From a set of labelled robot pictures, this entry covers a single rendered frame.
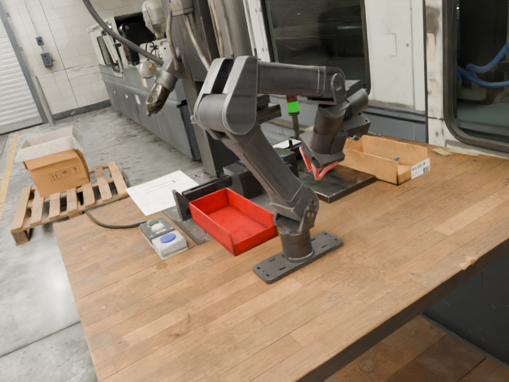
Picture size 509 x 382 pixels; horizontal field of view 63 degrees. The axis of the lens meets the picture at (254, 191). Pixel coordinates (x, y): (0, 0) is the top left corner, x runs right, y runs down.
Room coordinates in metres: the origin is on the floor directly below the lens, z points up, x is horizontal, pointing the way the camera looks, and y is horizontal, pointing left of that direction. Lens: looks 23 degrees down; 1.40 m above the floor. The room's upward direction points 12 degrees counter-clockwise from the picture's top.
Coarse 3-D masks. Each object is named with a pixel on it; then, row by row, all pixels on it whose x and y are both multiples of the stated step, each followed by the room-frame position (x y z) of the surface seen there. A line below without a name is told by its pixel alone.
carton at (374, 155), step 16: (352, 144) 1.24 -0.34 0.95; (368, 144) 1.23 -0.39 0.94; (384, 144) 1.17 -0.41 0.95; (400, 144) 1.12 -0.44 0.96; (352, 160) 1.14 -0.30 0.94; (368, 160) 1.08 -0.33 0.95; (384, 160) 1.02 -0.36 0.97; (400, 160) 1.12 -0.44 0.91; (416, 160) 1.07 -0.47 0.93; (384, 176) 1.03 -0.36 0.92; (400, 176) 0.99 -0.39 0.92; (416, 176) 1.02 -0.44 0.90
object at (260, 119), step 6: (258, 96) 1.13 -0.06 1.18; (264, 96) 1.14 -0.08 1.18; (258, 102) 1.13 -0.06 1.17; (264, 102) 1.13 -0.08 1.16; (270, 102) 1.21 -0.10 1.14; (258, 108) 1.16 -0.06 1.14; (264, 108) 1.15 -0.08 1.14; (270, 108) 1.15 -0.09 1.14; (276, 108) 1.16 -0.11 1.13; (258, 114) 1.13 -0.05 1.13; (264, 114) 1.14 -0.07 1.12; (270, 114) 1.15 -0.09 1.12; (276, 114) 1.16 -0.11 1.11; (258, 120) 1.13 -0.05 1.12; (264, 120) 1.14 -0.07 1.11
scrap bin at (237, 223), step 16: (224, 192) 1.07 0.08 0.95; (192, 208) 1.00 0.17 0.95; (208, 208) 1.05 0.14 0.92; (224, 208) 1.06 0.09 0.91; (240, 208) 1.01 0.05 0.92; (256, 208) 0.92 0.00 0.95; (208, 224) 0.92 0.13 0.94; (224, 224) 0.96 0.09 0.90; (240, 224) 0.94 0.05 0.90; (256, 224) 0.93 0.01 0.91; (272, 224) 0.86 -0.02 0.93; (224, 240) 0.84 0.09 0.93; (240, 240) 0.86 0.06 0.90; (256, 240) 0.83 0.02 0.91
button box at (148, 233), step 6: (90, 216) 1.20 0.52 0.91; (96, 222) 1.15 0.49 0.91; (144, 222) 1.07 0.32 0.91; (162, 222) 1.00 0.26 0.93; (144, 228) 0.99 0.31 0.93; (150, 228) 0.98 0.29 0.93; (162, 228) 0.96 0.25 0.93; (168, 228) 0.96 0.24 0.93; (174, 228) 0.96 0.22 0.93; (144, 234) 0.98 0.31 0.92; (150, 234) 0.95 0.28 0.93; (156, 234) 0.94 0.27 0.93; (162, 234) 0.94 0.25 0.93; (150, 240) 0.93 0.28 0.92
